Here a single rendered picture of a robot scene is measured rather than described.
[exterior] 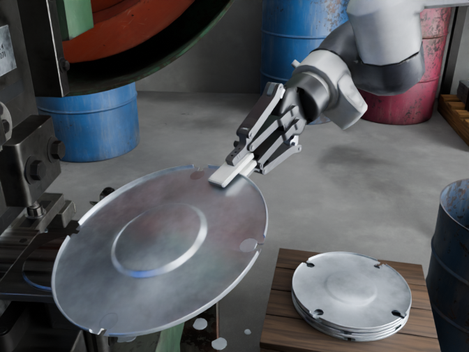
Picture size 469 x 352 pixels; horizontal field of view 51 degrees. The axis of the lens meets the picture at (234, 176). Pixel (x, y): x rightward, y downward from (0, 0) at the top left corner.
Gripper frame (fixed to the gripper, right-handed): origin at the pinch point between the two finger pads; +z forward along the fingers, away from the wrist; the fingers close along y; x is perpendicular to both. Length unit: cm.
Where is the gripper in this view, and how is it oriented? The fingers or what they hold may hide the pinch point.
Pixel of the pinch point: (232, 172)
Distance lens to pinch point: 70.1
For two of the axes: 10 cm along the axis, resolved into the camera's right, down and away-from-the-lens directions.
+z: -6.2, 6.4, -4.5
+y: -3.2, -7.3, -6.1
